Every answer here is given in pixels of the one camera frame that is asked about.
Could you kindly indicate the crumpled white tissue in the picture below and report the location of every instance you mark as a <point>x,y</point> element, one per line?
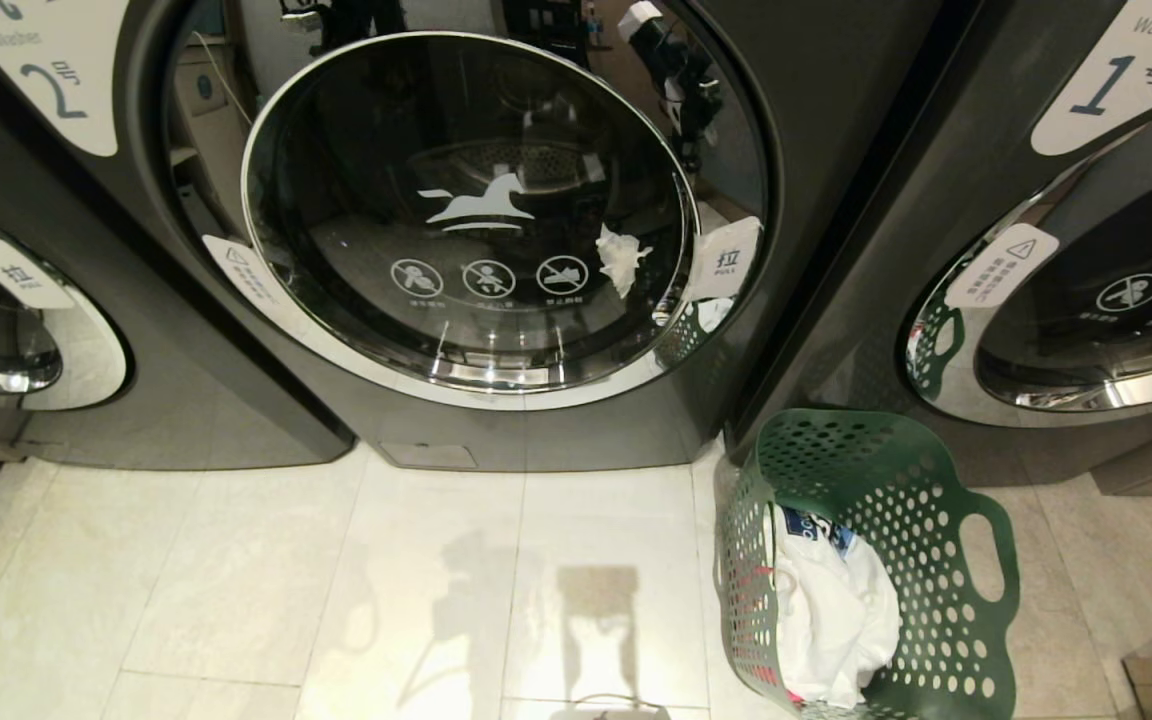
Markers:
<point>621,258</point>

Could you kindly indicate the red garment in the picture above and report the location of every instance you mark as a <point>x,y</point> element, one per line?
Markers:
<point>766,672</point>

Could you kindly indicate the dark grey washing machine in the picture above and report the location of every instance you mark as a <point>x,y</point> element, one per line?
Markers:
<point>556,430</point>
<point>936,120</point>
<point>86,420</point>

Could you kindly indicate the white garment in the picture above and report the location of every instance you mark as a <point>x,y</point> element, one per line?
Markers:
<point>836,620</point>

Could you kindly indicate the green perforated laundry basket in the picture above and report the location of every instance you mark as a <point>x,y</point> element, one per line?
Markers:
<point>926,520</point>

